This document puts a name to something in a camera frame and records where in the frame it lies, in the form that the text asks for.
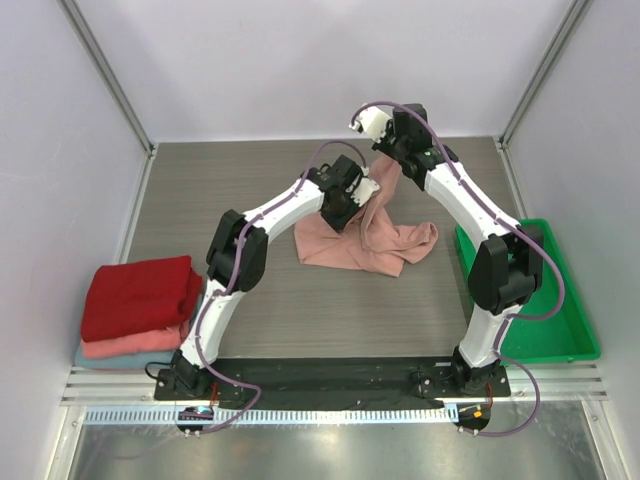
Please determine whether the pink t shirt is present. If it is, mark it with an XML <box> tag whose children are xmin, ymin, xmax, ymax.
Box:
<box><xmin>294</xmin><ymin>155</ymin><xmax>439</xmax><ymax>277</ymax></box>

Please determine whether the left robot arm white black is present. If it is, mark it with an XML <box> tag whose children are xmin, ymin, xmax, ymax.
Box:
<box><xmin>167</xmin><ymin>155</ymin><xmax>380</xmax><ymax>400</ymax></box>

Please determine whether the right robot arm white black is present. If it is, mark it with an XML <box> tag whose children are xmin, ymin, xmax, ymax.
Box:
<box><xmin>353</xmin><ymin>102</ymin><xmax>545</xmax><ymax>396</ymax></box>

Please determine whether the salmon folded t shirt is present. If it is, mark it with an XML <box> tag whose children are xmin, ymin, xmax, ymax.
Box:
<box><xmin>80</xmin><ymin>320</ymin><xmax>190</xmax><ymax>359</ymax></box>

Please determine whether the red folded t shirt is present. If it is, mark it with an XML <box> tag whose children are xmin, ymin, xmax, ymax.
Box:
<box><xmin>80</xmin><ymin>256</ymin><xmax>203</xmax><ymax>343</ymax></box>

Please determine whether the blue folded t shirt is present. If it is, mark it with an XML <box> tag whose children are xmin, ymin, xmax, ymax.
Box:
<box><xmin>74</xmin><ymin>294</ymin><xmax>205</xmax><ymax>372</ymax></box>

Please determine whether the green plastic tray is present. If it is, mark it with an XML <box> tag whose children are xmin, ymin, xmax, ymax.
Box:
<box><xmin>455</xmin><ymin>219</ymin><xmax>601</xmax><ymax>364</ymax></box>

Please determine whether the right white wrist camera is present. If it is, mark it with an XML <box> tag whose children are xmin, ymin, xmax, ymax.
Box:
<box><xmin>349</xmin><ymin>106</ymin><xmax>392</xmax><ymax>142</ymax></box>

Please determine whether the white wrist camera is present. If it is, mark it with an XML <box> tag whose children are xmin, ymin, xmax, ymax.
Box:
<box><xmin>346</xmin><ymin>176</ymin><xmax>380</xmax><ymax>207</ymax></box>
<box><xmin>349</xmin><ymin>106</ymin><xmax>392</xmax><ymax>142</ymax></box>

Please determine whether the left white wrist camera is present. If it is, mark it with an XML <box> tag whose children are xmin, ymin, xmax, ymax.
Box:
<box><xmin>346</xmin><ymin>176</ymin><xmax>380</xmax><ymax>207</ymax></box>

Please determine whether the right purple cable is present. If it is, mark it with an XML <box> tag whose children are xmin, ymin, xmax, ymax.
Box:
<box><xmin>349</xmin><ymin>101</ymin><xmax>567</xmax><ymax>439</ymax></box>

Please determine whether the purple cable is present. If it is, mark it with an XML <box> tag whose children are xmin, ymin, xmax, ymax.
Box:
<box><xmin>192</xmin><ymin>140</ymin><xmax>371</xmax><ymax>435</ymax></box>
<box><xmin>349</xmin><ymin>101</ymin><xmax>567</xmax><ymax>439</ymax></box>

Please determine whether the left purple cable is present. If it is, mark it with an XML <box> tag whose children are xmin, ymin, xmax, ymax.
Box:
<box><xmin>192</xmin><ymin>140</ymin><xmax>371</xmax><ymax>435</ymax></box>

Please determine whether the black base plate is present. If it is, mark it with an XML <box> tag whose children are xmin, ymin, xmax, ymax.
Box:
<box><xmin>154</xmin><ymin>355</ymin><xmax>511</xmax><ymax>402</ymax></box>

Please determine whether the white slotted cable duct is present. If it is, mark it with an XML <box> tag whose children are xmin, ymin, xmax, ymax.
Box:
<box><xmin>84</xmin><ymin>404</ymin><xmax>458</xmax><ymax>427</ymax></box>

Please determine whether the aluminium frame rail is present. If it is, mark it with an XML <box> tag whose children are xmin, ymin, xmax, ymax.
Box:
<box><xmin>62</xmin><ymin>360</ymin><xmax>607</xmax><ymax>410</ymax></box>

